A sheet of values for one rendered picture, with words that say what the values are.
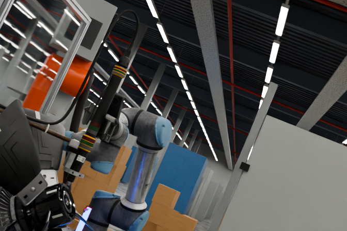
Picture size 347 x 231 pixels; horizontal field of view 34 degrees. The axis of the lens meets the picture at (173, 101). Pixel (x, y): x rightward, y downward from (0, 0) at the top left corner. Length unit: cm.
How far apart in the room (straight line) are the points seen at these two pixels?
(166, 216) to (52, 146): 926
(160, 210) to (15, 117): 958
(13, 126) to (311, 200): 232
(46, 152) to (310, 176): 206
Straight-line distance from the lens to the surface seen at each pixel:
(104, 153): 204
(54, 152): 185
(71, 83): 587
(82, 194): 992
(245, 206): 352
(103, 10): 589
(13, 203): 171
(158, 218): 1108
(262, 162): 354
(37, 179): 167
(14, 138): 157
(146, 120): 236
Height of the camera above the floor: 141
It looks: 7 degrees up
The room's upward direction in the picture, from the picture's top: 24 degrees clockwise
